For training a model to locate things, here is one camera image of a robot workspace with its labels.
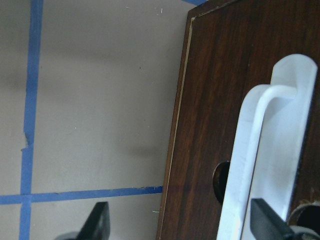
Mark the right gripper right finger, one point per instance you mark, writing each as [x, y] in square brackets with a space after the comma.
[266, 224]

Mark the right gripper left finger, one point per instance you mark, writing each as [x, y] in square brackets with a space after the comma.
[96, 227]

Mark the white drawer handle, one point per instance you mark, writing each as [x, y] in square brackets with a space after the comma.
[267, 146]

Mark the dark wooden drawer box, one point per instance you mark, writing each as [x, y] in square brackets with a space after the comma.
[229, 47]

